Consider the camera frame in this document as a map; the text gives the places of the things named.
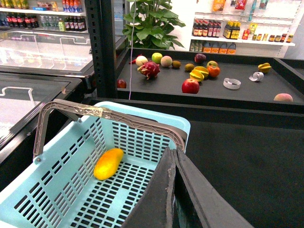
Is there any white round fruit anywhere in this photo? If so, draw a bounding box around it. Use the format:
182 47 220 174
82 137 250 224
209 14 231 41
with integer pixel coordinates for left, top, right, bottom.
135 56 148 67

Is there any green potted plant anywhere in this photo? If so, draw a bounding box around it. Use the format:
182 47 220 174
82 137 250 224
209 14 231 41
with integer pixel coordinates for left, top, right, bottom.
123 0 185 50

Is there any beige round melon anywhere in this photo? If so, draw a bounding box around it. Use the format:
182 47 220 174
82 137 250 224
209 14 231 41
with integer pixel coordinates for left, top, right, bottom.
161 56 173 67

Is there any dark purple fruit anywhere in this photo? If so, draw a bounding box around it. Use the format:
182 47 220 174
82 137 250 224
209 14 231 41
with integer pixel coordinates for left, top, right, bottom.
194 53 207 64

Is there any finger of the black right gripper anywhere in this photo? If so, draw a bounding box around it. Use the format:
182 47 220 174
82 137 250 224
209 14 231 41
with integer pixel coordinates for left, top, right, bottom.
121 147 176 228
172 149 252 228

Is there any red apple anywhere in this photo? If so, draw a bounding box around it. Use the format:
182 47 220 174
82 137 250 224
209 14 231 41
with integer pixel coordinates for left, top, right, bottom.
181 78 200 94

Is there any green apple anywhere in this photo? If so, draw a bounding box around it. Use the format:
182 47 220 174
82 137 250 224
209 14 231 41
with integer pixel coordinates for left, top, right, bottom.
152 52 163 64

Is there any small dark red fruit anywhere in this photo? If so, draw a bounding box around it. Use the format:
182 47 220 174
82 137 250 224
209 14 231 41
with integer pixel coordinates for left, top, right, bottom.
117 79 127 88

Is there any red green mango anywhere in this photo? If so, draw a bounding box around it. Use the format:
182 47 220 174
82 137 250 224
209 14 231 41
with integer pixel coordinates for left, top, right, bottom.
206 60 218 68

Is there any grey basket handle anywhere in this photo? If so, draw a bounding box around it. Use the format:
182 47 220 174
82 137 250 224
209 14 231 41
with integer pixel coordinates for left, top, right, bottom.
33 99 190 162

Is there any clear tape ring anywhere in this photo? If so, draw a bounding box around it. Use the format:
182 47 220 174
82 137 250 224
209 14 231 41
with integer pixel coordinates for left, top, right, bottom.
223 77 242 90

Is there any black fruit display tray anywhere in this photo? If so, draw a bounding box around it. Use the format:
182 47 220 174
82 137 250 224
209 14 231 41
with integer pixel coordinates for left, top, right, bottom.
117 48 304 114

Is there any yellow star fruit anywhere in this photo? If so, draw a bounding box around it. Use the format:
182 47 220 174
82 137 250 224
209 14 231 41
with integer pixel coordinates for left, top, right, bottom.
194 66 209 80
258 63 272 74
190 69 205 82

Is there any glass freezer case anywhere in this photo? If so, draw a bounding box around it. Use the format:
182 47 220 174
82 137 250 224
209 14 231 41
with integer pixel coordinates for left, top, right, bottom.
0 28 128 91

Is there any brown kiwi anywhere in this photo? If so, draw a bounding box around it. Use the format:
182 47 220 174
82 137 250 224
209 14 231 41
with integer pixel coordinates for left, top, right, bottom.
185 63 195 72
171 60 181 69

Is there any yellow star fruit front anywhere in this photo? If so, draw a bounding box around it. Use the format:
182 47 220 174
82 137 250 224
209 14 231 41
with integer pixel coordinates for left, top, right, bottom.
190 69 205 82

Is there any pink peach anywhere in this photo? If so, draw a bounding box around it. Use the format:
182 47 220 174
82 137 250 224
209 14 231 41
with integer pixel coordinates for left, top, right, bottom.
274 93 293 102

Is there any black metal shelf post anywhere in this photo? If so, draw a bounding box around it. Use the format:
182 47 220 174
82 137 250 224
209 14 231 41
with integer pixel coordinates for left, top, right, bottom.
85 0 117 98

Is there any light blue plastic basket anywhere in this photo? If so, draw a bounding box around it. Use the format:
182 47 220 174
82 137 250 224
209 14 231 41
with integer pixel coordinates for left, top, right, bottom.
0 110 179 228

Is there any yellow mango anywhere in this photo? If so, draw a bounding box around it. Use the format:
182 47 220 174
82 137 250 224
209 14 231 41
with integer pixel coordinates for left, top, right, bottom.
94 148 124 181

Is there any pink dragon fruit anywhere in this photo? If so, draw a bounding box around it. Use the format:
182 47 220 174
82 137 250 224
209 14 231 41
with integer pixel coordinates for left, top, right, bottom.
137 61 160 80

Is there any yellow star fruit back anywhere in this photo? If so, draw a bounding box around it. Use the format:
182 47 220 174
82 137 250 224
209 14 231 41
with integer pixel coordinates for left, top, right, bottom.
194 66 209 80

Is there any yellow star fruit far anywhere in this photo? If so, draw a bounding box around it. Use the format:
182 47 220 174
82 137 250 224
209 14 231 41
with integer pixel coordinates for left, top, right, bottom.
258 63 272 74

